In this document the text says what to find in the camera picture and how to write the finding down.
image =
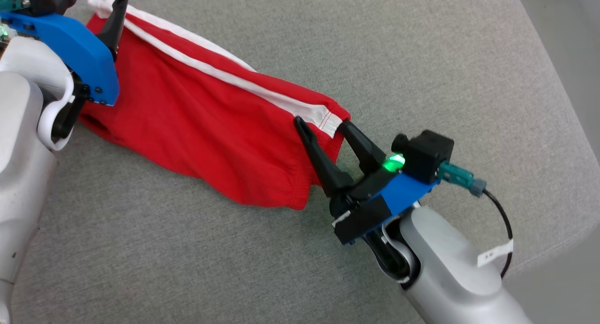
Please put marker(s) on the red shorts with white stripes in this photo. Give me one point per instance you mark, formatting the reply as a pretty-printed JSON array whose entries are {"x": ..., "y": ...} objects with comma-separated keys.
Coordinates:
[{"x": 187, "y": 117}]

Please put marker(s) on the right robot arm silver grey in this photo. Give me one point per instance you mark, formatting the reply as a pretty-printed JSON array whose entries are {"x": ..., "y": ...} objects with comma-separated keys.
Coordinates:
[{"x": 445, "y": 277}]

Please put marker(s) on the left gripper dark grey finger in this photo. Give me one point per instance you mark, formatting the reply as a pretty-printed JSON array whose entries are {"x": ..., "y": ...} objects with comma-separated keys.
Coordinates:
[{"x": 115, "y": 28}]

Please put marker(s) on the teal right camera connector plug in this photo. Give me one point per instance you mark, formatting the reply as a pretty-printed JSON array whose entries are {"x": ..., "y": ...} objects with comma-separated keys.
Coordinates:
[{"x": 454, "y": 172}]

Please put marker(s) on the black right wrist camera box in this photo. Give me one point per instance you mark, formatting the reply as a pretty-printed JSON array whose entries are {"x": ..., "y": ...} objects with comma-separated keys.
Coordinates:
[{"x": 426, "y": 155}]

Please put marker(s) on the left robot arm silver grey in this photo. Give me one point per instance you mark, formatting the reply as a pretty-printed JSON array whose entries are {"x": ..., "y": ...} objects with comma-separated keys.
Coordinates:
[{"x": 18, "y": 150}]

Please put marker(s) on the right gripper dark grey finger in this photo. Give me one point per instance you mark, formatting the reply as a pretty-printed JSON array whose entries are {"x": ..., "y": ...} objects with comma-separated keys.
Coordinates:
[
  {"x": 326, "y": 167},
  {"x": 365, "y": 150}
]

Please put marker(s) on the left gripper body black and blue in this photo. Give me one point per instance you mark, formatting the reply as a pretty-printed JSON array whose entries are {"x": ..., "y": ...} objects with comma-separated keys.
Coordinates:
[{"x": 79, "y": 52}]

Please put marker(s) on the right gripper body black and blue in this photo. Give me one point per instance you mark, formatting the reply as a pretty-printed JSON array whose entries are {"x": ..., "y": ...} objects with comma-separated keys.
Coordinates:
[{"x": 375, "y": 202}]

